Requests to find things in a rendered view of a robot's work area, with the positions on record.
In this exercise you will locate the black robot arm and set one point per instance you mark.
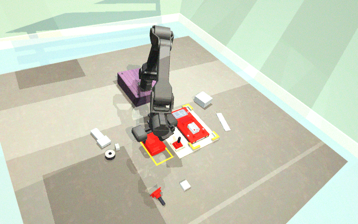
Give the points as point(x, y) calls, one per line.
point(157, 68)

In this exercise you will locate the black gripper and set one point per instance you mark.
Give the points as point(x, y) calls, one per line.
point(140, 133)

